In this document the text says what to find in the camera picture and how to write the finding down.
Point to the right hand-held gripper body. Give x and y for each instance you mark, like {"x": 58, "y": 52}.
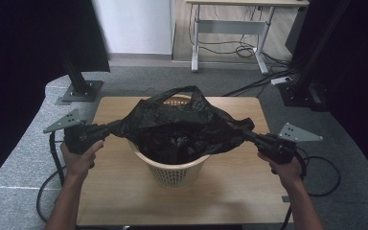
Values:
{"x": 278, "y": 148}

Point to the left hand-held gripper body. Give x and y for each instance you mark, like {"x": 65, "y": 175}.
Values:
{"x": 76, "y": 140}

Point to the black plastic garbage bag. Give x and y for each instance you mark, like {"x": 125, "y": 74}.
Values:
{"x": 172, "y": 127}

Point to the beige plastic mesh basket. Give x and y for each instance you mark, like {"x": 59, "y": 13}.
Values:
{"x": 172, "y": 175}

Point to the person's left hand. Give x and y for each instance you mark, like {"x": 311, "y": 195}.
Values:
{"x": 80, "y": 163}

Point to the person's right hand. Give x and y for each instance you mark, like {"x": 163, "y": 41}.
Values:
{"x": 286, "y": 172}

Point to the black stand base left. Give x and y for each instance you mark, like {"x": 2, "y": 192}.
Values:
{"x": 83, "y": 92}

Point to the grey tape patch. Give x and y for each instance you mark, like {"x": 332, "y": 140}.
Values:
{"x": 286, "y": 198}

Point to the black metal stand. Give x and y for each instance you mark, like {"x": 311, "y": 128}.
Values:
{"x": 300, "y": 96}

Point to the white power strip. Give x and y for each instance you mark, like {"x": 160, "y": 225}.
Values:
{"x": 281, "y": 80}

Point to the black curtain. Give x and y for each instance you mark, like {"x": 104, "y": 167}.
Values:
{"x": 364, "y": 80}
{"x": 28, "y": 48}

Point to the white metal-legged desk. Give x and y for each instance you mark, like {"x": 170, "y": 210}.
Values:
{"x": 230, "y": 27}

